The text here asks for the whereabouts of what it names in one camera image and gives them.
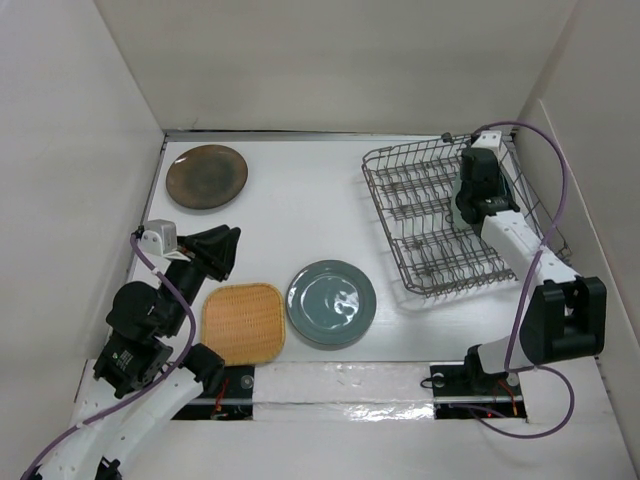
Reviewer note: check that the teal scalloped plate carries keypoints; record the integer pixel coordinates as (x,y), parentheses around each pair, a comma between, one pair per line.
(506,190)

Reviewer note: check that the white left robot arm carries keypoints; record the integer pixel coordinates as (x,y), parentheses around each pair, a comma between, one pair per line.
(151,365)

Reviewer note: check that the orange woven square tray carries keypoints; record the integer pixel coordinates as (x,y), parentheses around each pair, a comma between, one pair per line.
(244,324)

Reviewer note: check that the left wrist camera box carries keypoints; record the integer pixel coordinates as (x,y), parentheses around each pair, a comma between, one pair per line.
(157,237)

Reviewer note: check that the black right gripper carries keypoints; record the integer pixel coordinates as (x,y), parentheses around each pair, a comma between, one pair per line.
(496,173)

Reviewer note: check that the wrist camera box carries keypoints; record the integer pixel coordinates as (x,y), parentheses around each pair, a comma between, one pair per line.
(157,237)
(488,139)

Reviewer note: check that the light green plate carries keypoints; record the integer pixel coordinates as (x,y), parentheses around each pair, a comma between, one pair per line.
(458,221)

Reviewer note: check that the grey blue round plate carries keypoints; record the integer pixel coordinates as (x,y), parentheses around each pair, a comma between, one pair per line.
(331,303)

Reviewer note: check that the brown round plate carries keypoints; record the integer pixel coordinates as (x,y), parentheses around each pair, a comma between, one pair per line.
(206,177)

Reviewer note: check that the metal wire dish rack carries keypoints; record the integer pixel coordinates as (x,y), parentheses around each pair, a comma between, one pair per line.
(411,186)

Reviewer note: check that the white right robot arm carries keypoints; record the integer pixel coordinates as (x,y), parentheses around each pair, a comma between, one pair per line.
(561,314)

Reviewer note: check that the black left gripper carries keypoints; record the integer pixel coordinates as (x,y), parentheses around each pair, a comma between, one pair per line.
(204,242)

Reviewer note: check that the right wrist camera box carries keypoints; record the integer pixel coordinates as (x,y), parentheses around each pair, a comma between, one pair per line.
(488,139)

